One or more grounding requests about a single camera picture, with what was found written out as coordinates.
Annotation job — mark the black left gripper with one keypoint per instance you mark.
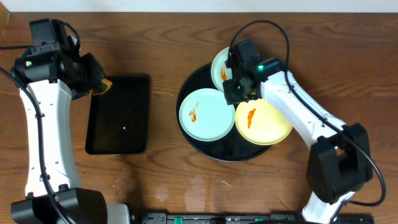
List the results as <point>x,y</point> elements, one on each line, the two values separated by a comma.
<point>94,73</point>

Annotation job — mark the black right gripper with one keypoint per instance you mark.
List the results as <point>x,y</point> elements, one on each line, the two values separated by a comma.
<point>230,95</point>

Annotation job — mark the orange green sponge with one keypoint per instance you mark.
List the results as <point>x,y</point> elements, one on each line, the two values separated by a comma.
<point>102,87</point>

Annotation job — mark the light green plate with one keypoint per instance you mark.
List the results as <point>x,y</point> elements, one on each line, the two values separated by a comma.
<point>219,71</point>
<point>205,115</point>

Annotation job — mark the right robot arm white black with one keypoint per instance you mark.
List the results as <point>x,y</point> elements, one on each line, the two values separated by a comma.
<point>339,163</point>

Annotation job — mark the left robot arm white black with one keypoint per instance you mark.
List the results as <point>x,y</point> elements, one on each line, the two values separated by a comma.
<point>54,192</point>

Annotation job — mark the black rectangular tray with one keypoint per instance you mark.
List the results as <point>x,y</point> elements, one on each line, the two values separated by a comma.
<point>118,119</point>

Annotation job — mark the black round tray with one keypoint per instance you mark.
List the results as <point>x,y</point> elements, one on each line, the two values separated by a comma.
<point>230,148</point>

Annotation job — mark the yellow plate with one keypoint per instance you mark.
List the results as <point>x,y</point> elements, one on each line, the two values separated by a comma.
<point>260,123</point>

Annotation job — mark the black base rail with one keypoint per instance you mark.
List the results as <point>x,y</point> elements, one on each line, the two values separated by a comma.
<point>163,218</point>

